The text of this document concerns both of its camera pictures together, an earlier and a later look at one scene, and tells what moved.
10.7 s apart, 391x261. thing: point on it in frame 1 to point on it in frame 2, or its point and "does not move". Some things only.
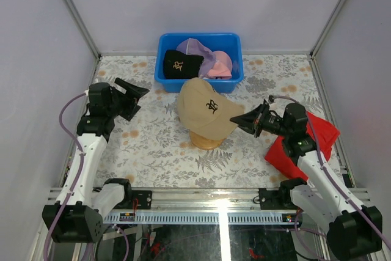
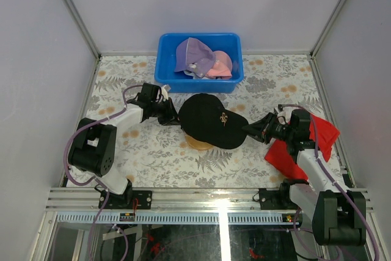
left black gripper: (134, 93) to (171, 118)
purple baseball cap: (191, 46) does not move
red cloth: (324, 135) does not move
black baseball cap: (176, 65) to (204, 117)
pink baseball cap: (222, 66) does not move
